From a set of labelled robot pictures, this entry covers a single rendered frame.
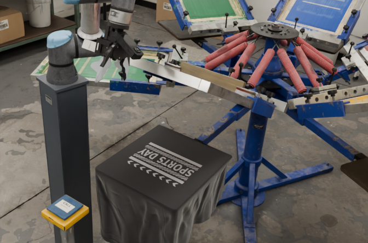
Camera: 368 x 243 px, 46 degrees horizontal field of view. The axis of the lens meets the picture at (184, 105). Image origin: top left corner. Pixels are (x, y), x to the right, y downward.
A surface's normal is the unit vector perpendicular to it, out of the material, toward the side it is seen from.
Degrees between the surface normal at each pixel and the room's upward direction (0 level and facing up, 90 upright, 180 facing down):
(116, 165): 0
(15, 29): 90
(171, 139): 0
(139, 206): 99
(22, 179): 0
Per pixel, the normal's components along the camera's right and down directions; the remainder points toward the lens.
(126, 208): -0.54, 0.41
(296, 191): 0.07, -0.87
